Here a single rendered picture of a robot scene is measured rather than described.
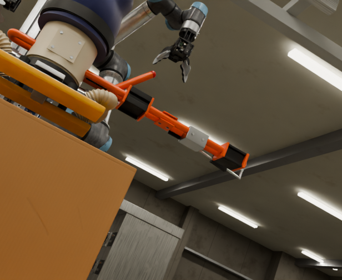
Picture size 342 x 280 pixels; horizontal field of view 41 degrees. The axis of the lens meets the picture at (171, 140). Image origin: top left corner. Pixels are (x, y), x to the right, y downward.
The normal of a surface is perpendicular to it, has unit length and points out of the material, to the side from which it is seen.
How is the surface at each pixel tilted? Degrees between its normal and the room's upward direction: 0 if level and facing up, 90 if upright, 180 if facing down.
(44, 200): 90
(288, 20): 90
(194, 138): 90
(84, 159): 90
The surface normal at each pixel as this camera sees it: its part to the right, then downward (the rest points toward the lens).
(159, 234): 0.36, -0.22
